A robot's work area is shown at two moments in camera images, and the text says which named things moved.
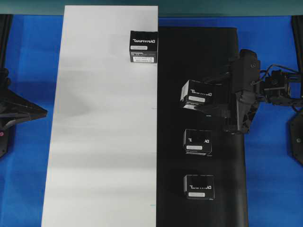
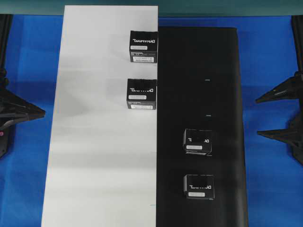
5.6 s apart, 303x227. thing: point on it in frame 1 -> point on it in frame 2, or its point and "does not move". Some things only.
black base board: (197, 54) does not move
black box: (198, 142) does not move
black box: (195, 93) -> (141, 93)
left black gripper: (13, 105) does not move
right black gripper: (246, 75) -> (291, 88)
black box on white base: (143, 46) does not move
